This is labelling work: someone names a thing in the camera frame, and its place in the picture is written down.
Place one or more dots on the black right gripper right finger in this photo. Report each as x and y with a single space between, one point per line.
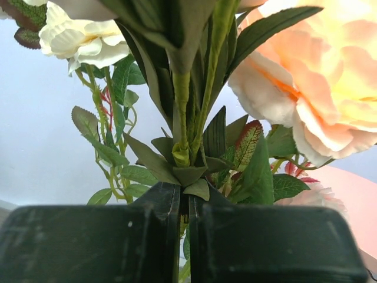
261 242

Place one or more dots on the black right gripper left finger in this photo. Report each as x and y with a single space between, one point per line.
138 242

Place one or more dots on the white rose stem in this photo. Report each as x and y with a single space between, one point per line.
70 89

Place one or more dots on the pale pink rose stem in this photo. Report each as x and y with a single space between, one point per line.
187 51

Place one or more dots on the pink three-tier shelf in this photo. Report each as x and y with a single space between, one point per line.
359 197

